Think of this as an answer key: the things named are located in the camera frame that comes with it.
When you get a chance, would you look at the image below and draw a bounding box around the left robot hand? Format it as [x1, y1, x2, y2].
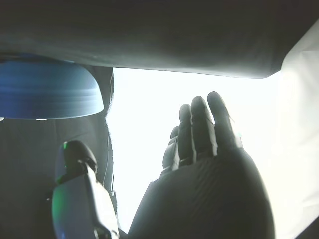
[51, 91, 276, 239]

